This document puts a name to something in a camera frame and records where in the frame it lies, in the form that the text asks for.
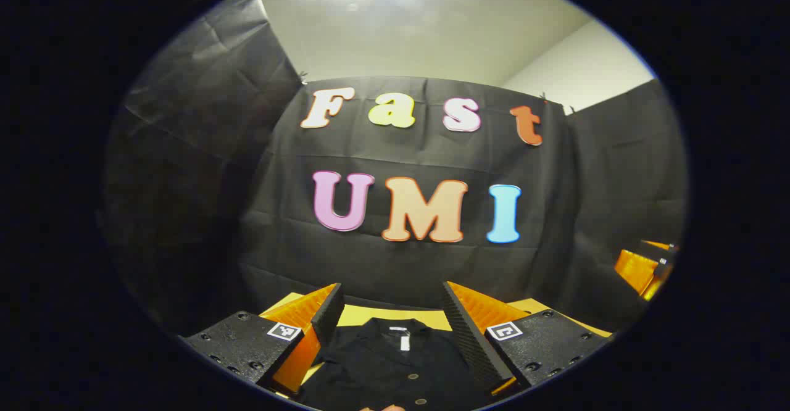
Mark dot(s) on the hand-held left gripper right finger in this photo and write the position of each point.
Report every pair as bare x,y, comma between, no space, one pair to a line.
469,337

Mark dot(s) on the black button shirt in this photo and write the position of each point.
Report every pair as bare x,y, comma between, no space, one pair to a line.
382,368

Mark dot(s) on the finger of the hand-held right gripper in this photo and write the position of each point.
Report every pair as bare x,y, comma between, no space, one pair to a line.
636,269

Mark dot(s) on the black backdrop cloth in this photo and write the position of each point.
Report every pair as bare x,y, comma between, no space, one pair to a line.
401,263

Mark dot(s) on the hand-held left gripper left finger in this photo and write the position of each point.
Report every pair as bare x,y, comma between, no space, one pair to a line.
330,312

